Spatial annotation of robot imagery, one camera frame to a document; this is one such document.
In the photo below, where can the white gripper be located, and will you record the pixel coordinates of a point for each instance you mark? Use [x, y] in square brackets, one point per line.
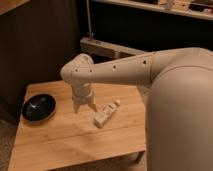
[82, 94]

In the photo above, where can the white plastic bottle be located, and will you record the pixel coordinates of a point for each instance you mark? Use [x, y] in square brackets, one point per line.
[103, 116]

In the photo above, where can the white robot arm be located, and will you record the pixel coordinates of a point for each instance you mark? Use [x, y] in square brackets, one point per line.
[179, 108]

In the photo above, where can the black ceramic bowl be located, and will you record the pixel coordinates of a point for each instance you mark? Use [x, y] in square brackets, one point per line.
[39, 107]

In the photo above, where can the wooden table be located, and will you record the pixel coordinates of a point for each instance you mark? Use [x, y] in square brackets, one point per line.
[70, 137]

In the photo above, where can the grey metal beam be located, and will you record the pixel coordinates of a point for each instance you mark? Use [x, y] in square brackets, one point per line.
[105, 49]

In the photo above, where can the metal vertical pole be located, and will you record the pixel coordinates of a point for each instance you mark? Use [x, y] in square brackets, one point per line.
[90, 31]

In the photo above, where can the dark wooden cabinet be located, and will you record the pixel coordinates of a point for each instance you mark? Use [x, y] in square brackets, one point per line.
[36, 39]

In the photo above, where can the wooden shelf with items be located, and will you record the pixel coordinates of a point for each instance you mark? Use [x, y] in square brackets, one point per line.
[200, 9]

